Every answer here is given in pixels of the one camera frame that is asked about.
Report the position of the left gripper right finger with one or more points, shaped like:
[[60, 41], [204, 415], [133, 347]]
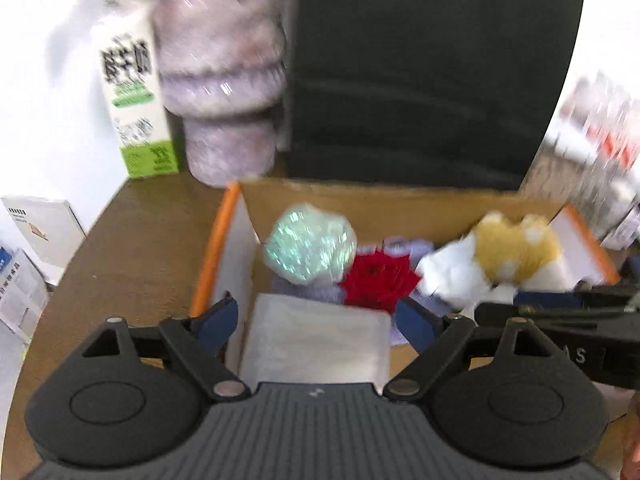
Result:
[[445, 348]]

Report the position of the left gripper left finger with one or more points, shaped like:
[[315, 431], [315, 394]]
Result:
[[193, 349]]

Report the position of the translucent plastic storage box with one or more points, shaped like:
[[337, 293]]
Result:
[[299, 341]]

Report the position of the person's right hand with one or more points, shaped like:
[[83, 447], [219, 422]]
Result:
[[631, 442]]

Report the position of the yellow white plush toy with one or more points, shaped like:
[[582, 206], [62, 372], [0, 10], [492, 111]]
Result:
[[525, 254]]

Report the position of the red fabric rose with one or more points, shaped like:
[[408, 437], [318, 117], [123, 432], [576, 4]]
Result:
[[378, 281]]

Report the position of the red cardboard pumpkin box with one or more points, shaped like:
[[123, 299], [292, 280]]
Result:
[[392, 222]]

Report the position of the iridescent green glitter ball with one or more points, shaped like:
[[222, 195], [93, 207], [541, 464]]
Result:
[[308, 246]]

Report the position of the left water bottle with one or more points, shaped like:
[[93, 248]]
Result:
[[567, 131]]

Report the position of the water bottle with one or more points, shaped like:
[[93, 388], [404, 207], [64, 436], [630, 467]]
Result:
[[611, 159], [567, 131]]

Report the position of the middle water bottle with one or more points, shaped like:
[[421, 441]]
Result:
[[611, 159]]

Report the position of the black paper shopping bag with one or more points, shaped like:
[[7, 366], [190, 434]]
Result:
[[426, 92]]

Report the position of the green white milk carton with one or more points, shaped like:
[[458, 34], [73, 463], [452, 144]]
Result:
[[131, 87]]

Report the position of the purple marbled flower vase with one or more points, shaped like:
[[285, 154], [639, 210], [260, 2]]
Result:
[[222, 73]]

